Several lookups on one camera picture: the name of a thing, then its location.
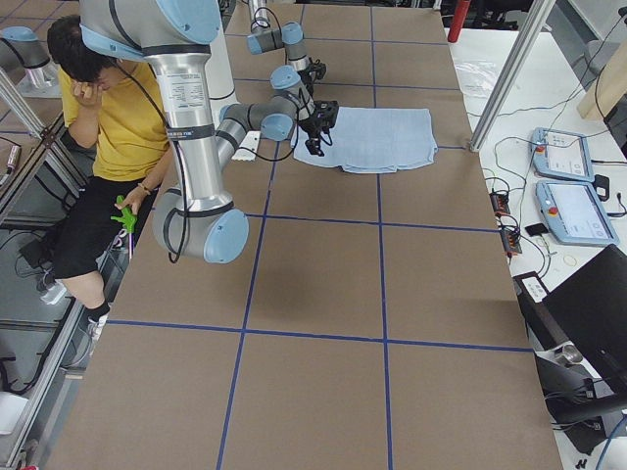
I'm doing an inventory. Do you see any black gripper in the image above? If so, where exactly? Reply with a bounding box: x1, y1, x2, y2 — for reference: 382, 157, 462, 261
308, 59, 327, 85
302, 100, 339, 142

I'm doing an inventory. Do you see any light blue button shirt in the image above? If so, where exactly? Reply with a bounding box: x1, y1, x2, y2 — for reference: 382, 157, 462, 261
291, 107, 438, 173

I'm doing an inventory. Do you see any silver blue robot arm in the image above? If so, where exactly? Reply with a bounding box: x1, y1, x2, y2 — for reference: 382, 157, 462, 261
79, 1, 339, 263
247, 1, 326, 94

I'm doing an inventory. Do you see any clear plastic bag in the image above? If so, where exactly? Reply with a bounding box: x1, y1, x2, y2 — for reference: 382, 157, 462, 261
455, 60, 500, 99

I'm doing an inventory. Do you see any red cylinder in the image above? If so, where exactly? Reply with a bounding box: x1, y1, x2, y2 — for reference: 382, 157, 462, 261
447, 0, 471, 43

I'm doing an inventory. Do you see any person in yellow shirt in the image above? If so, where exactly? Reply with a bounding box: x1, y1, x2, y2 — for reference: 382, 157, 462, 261
47, 15, 173, 341

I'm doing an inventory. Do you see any green handheld tool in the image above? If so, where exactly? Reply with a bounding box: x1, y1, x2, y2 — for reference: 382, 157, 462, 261
110, 206, 137, 234

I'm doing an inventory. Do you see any upper blue teach pendant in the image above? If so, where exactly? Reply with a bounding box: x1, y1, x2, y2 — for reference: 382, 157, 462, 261
530, 127, 595, 183

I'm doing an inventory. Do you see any blue teach pendant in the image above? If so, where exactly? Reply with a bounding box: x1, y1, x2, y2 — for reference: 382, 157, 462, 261
530, 127, 595, 183
535, 180, 619, 247

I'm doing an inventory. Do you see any black phone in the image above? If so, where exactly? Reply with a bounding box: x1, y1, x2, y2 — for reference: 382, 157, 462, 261
524, 223, 550, 237

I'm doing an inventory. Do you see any lower blue teach pendant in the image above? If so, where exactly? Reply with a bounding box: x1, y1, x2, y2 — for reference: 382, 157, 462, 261
535, 180, 619, 247

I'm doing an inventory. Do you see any black monitor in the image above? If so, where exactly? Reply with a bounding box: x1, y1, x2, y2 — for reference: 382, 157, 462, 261
513, 245, 626, 393

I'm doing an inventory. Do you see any aluminium frame post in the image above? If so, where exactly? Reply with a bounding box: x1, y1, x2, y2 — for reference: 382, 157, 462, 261
468, 0, 555, 153

